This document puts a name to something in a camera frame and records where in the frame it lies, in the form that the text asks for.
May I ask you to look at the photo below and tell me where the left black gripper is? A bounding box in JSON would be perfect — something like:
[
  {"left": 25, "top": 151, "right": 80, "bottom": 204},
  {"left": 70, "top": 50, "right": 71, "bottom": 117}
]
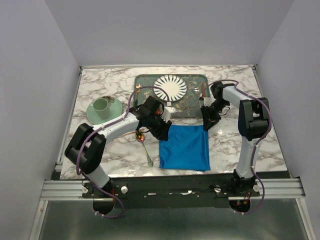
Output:
[{"left": 147, "top": 114, "right": 172, "bottom": 142}]

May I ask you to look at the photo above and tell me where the blue cloth napkin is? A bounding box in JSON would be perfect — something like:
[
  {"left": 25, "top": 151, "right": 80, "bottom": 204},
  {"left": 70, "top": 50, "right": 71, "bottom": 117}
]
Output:
[{"left": 159, "top": 125, "right": 211, "bottom": 172}]

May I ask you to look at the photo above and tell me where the white blue striped plate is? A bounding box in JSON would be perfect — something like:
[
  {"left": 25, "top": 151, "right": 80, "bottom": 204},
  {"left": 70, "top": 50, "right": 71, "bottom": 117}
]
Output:
[{"left": 153, "top": 74, "right": 188, "bottom": 102}]

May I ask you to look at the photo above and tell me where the green floral serving tray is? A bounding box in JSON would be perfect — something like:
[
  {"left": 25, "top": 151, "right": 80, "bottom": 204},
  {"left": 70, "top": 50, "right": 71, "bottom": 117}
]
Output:
[{"left": 134, "top": 74, "right": 208, "bottom": 118}]

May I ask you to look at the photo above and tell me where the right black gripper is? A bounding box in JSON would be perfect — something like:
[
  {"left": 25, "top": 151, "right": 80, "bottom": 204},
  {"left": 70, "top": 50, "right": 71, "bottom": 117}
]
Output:
[{"left": 200, "top": 99, "right": 229, "bottom": 131}]

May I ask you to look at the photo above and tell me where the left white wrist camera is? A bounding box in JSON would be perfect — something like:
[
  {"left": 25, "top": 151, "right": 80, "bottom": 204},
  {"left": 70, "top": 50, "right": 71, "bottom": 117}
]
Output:
[{"left": 161, "top": 106, "right": 177, "bottom": 122}]

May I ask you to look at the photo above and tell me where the iridescent gold spoon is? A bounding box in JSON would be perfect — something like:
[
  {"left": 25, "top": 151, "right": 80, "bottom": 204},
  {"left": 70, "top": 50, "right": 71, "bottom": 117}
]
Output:
[{"left": 135, "top": 130, "right": 154, "bottom": 168}]

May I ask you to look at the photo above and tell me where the green saucer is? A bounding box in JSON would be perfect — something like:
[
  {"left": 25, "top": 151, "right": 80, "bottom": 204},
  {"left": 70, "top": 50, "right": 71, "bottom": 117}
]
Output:
[{"left": 86, "top": 95, "right": 123, "bottom": 125}]

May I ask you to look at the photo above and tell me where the copper fork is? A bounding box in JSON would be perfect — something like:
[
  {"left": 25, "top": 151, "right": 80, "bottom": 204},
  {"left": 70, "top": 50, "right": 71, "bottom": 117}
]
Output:
[{"left": 118, "top": 131, "right": 136, "bottom": 138}]

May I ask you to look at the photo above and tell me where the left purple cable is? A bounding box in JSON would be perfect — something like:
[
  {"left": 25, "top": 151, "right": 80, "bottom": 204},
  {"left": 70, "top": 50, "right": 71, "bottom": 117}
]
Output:
[{"left": 75, "top": 86, "right": 172, "bottom": 219}]

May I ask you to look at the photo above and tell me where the silver spoon on tray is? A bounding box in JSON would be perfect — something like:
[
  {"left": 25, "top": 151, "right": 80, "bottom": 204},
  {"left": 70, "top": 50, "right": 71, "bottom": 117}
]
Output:
[{"left": 193, "top": 86, "right": 201, "bottom": 96}]

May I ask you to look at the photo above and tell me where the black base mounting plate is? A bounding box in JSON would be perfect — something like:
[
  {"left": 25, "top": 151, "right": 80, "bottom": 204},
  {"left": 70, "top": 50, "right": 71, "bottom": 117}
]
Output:
[{"left": 83, "top": 173, "right": 260, "bottom": 209}]

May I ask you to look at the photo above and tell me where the green cup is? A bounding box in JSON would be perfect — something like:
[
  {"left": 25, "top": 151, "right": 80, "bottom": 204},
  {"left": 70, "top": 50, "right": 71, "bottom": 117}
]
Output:
[{"left": 92, "top": 98, "right": 111, "bottom": 120}]

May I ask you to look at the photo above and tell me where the gold fork green handle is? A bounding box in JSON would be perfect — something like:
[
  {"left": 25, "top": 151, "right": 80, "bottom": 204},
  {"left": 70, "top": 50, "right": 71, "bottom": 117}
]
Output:
[{"left": 133, "top": 84, "right": 142, "bottom": 108}]

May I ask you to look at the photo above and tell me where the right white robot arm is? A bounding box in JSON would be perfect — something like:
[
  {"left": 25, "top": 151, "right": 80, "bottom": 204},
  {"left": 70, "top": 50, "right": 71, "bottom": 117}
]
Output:
[{"left": 199, "top": 79, "right": 272, "bottom": 196}]

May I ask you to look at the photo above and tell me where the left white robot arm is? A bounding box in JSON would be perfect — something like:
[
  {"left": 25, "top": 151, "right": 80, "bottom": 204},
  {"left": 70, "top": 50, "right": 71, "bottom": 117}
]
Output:
[{"left": 64, "top": 96, "right": 176, "bottom": 198}]

